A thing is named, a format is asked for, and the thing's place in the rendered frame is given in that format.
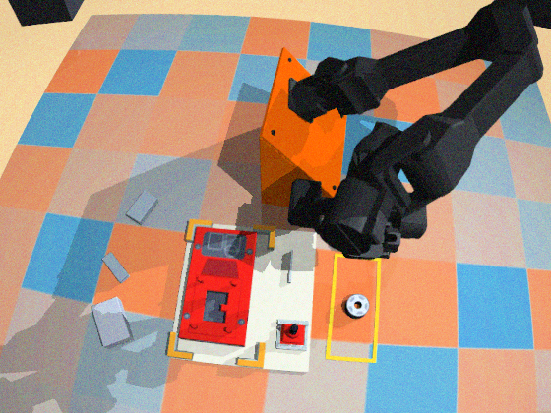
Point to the yellow rectangular outline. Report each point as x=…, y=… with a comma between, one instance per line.
x=332, y=315

